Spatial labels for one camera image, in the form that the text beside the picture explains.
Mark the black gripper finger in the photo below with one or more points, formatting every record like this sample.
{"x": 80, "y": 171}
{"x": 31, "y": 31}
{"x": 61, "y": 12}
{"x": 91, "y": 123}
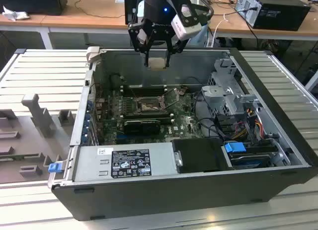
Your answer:
{"x": 168, "y": 59}
{"x": 147, "y": 58}

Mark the silver CPU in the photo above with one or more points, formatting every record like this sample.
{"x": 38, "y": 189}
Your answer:
{"x": 157, "y": 63}

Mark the black RAM slot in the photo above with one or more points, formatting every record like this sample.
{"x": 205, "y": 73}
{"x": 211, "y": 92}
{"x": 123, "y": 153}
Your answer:
{"x": 166, "y": 119}
{"x": 164, "y": 115}
{"x": 146, "y": 93}
{"x": 146, "y": 88}

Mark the CPU socket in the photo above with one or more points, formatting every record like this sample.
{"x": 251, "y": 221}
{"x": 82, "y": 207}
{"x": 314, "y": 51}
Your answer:
{"x": 146, "y": 107}

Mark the blue expansion slot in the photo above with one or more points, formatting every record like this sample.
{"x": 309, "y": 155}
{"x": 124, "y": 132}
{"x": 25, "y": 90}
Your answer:
{"x": 121, "y": 138}

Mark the small black computer tower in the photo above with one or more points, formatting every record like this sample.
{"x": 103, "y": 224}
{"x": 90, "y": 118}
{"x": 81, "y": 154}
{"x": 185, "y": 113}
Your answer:
{"x": 129, "y": 6}

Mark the pale blue teach pendant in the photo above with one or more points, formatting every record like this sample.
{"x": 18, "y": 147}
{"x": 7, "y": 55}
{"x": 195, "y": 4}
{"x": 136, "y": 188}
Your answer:
{"x": 202, "y": 36}

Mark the grey case release latch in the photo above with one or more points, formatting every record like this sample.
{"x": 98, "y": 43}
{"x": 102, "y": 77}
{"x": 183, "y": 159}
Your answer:
{"x": 93, "y": 53}

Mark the green motherboard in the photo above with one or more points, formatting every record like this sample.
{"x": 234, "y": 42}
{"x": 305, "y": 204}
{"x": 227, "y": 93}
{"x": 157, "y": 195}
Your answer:
{"x": 183, "y": 115}

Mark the wooden desk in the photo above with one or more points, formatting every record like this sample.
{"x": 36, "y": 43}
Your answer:
{"x": 99, "y": 19}
{"x": 231, "y": 26}
{"x": 24, "y": 22}

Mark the silver drive cage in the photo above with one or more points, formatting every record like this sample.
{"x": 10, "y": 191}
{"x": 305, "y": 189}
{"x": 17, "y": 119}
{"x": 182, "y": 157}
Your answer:
{"x": 223, "y": 100}

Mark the black graphics card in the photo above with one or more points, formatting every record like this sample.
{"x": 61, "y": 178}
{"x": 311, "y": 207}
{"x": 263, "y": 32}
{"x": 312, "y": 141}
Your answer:
{"x": 141, "y": 127}

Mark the black plastic shroud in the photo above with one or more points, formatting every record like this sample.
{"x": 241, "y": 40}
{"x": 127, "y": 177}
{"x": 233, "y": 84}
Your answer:
{"x": 198, "y": 155}

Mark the blue disk carrier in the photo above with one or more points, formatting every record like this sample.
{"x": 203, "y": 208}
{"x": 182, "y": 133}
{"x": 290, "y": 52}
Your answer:
{"x": 233, "y": 149}

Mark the black desktop computer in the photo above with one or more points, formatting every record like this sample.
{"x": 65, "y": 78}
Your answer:
{"x": 280, "y": 14}

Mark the silver power supply unit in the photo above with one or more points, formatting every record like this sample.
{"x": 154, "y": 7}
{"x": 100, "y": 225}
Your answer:
{"x": 87, "y": 165}

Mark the black box on desk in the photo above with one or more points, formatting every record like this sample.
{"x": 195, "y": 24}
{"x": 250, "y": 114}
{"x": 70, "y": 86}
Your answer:
{"x": 32, "y": 1}

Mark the hard disk drive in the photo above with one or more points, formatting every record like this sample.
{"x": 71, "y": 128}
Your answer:
{"x": 248, "y": 160}

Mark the black PC case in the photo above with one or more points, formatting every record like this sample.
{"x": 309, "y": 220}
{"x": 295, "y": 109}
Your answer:
{"x": 174, "y": 197}

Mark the crumpled white paper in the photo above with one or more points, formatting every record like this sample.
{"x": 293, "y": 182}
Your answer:
{"x": 15, "y": 15}

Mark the grey parts rack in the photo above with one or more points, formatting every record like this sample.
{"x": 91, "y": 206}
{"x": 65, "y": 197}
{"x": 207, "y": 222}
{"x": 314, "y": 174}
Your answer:
{"x": 29, "y": 140}

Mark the blue case latch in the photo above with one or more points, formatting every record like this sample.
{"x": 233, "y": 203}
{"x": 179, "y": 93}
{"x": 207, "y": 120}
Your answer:
{"x": 54, "y": 168}

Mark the green RAM stick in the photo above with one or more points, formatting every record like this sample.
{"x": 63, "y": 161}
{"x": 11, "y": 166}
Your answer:
{"x": 6, "y": 158}

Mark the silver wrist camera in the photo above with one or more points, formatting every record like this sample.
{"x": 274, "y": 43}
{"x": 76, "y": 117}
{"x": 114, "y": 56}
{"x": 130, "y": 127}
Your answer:
{"x": 141, "y": 36}

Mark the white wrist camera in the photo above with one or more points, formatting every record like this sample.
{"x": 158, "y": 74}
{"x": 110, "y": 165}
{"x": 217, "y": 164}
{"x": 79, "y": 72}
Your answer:
{"x": 186, "y": 28}

